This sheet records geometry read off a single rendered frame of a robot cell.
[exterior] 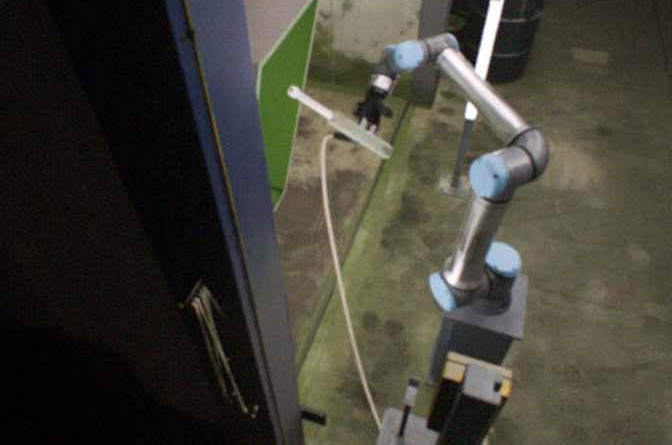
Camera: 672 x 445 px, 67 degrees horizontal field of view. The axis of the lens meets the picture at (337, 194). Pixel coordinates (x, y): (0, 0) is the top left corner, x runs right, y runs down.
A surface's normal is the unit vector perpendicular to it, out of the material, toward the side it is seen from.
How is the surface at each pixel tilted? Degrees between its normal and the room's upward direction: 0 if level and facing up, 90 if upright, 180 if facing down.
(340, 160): 0
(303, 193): 0
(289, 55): 90
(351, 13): 90
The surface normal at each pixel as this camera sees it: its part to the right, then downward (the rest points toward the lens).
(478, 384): 0.00, -0.70
